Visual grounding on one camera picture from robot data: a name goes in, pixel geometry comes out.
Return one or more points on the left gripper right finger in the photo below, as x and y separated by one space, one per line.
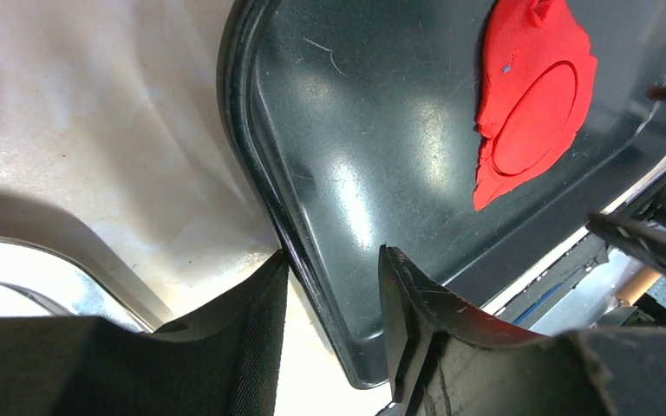
446 356

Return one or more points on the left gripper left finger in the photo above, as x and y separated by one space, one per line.
221 359

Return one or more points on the red dough piece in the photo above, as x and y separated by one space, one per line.
537 81

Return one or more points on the black baking tray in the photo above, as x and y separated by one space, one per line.
355 123

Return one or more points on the wooden rolling pin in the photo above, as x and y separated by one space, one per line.
637 286

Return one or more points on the silver metal tray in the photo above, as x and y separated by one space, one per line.
52 264

